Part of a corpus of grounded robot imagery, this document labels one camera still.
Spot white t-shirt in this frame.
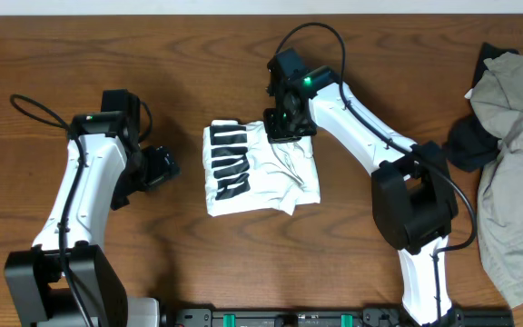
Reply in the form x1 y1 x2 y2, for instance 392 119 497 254
202 120 321 217

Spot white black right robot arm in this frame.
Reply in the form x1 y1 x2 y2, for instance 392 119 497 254
264 49 459 326

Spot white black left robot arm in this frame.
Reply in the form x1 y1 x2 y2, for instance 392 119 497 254
4 89 180 327

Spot black crumpled garment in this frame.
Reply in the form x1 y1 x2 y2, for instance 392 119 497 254
442 42 519 173

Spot grey crumpled garment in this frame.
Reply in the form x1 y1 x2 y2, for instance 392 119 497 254
467 53 523 308

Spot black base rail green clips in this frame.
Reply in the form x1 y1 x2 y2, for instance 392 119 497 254
124 297 515 327

